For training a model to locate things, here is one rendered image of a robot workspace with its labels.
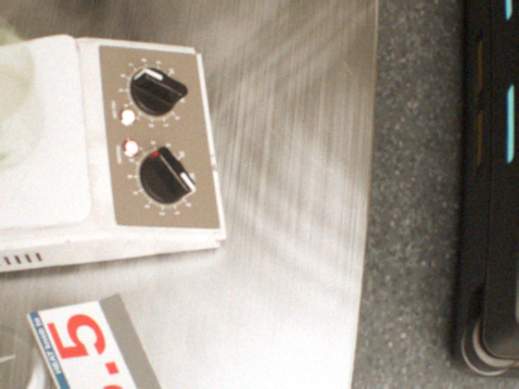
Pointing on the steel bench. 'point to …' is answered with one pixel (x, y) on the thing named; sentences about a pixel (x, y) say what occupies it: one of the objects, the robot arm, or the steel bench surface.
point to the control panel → (116, 70)
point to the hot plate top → (52, 149)
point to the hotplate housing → (111, 245)
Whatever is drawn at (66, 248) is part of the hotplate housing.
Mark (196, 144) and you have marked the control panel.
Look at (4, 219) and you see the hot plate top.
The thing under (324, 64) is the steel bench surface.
